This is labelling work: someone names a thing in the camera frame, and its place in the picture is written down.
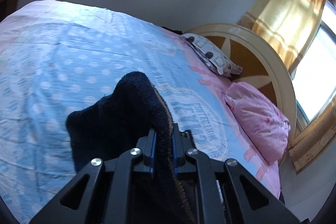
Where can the pink and blue bed sheet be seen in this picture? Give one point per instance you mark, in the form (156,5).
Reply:
(59,57)

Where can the navy striped knit sweater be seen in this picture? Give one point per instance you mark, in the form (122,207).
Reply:
(114,125)

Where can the pink pillow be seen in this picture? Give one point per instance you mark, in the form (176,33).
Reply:
(266,126)

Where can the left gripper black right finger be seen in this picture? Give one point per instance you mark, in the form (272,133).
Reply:
(182,141)

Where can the cream and wood headboard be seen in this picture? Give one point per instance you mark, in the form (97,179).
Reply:
(262,67)

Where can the yellow curtain by headboard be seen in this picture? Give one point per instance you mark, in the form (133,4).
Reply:
(288,26)

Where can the white patterned pillow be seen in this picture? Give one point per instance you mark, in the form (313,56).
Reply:
(212,56)

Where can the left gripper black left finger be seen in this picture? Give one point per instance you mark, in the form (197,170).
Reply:
(149,152)

